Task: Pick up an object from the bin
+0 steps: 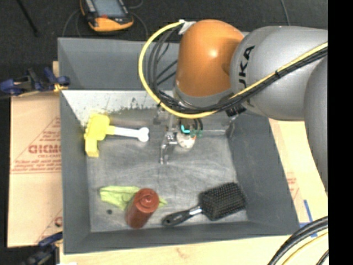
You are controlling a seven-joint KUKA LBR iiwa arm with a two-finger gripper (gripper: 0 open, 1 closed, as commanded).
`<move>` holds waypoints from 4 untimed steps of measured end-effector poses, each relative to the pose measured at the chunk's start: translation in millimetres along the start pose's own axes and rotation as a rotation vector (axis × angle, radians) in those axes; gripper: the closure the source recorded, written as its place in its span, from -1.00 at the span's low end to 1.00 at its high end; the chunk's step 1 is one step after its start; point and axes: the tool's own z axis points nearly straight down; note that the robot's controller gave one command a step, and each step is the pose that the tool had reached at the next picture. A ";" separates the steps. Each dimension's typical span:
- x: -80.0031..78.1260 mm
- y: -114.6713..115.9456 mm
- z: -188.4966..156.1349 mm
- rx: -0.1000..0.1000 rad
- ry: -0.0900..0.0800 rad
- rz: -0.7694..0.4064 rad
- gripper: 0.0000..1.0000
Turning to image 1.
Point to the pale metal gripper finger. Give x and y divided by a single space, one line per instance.
165 148
158 118

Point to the grey metal bin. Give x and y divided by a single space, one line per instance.
171 172

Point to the brown cardboard board, red print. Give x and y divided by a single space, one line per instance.
33 181

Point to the red-brown squeeze bottle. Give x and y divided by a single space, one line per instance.
140 208

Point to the white and orange round toy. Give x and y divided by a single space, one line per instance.
186 142

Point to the black hairbrush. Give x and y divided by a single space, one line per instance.
220 200

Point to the green cloth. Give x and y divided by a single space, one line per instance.
114 193

